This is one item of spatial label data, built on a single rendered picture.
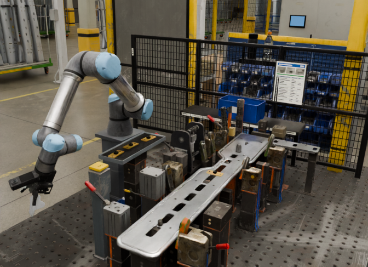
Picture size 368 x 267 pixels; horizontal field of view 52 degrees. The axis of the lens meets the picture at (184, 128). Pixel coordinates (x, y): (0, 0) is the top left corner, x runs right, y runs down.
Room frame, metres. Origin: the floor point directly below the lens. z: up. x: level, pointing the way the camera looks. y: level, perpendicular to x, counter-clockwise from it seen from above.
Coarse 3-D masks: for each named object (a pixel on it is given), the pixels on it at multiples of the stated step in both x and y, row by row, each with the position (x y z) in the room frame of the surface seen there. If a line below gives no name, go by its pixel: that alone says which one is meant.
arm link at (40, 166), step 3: (36, 162) 1.38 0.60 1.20; (39, 162) 1.37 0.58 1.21; (36, 165) 1.38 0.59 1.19; (39, 165) 1.37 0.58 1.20; (42, 165) 1.36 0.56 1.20; (45, 165) 1.36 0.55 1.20; (48, 165) 1.43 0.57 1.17; (54, 165) 1.39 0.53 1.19; (39, 168) 1.36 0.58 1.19; (42, 168) 1.36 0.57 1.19; (45, 168) 1.37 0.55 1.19; (48, 168) 1.37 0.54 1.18; (51, 168) 1.38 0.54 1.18; (39, 171) 1.37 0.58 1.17; (42, 171) 1.36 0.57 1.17; (45, 171) 1.37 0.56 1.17; (48, 171) 1.37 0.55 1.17; (51, 171) 1.39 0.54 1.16
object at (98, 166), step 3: (96, 162) 1.49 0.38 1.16; (99, 162) 1.49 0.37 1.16; (93, 165) 1.46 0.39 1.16; (96, 165) 1.46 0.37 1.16; (99, 165) 1.46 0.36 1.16; (102, 165) 1.46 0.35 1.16; (105, 165) 1.46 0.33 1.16; (90, 168) 1.44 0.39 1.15; (93, 168) 1.44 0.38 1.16; (96, 168) 1.43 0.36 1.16; (99, 168) 1.43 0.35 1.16; (102, 168) 1.44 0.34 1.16; (105, 168) 1.45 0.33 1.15; (99, 171) 1.42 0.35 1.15
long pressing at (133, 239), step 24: (240, 144) 2.15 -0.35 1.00; (264, 144) 2.16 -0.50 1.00; (216, 168) 1.79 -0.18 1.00; (240, 168) 1.81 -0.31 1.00; (192, 192) 1.53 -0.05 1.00; (216, 192) 1.54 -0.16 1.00; (144, 216) 1.32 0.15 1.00; (192, 216) 1.34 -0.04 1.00; (120, 240) 1.16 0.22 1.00; (144, 240) 1.16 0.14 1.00; (168, 240) 1.17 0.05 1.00
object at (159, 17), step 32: (128, 0) 4.58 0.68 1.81; (160, 0) 4.32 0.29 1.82; (192, 0) 4.06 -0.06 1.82; (128, 32) 4.59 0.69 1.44; (160, 32) 4.31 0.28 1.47; (192, 32) 4.06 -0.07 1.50; (128, 64) 4.58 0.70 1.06; (160, 64) 4.33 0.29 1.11; (192, 64) 4.06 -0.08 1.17; (160, 96) 4.33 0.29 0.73; (192, 96) 4.06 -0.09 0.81
